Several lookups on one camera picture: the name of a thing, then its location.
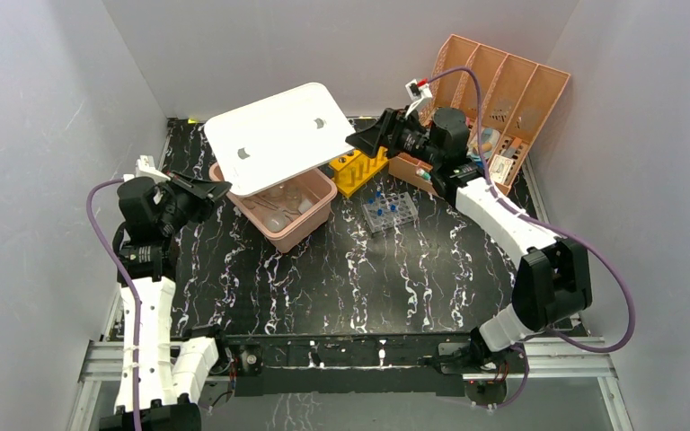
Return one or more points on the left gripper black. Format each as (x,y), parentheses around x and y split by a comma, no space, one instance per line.
(210,189)

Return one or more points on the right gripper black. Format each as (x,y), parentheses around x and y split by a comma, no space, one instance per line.
(382,134)

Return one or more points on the white bin lid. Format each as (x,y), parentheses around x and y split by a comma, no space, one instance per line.
(272,140)

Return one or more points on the pink plastic bin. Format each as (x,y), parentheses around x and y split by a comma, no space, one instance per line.
(314,185)

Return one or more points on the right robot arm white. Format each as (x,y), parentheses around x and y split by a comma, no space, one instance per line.
(552,281)

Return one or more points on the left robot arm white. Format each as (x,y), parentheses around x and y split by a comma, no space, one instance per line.
(157,390)

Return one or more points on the yellow test tube rack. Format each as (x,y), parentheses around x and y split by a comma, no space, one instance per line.
(353,170)

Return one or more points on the green white tube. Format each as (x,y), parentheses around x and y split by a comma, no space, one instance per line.
(423,174)

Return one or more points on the clear acrylic tube rack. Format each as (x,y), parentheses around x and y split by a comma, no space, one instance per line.
(385,212)

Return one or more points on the white label box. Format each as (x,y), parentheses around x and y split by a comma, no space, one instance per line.
(500,168)

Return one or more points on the pink desk organizer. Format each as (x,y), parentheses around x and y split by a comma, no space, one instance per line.
(518,96)

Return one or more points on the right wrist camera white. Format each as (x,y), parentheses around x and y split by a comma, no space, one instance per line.
(419,93)

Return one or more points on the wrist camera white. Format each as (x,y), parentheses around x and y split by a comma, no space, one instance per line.
(419,93)
(145,168)

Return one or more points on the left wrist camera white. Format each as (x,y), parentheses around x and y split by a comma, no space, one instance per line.
(145,168)

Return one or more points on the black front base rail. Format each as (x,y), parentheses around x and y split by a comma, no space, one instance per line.
(357,363)

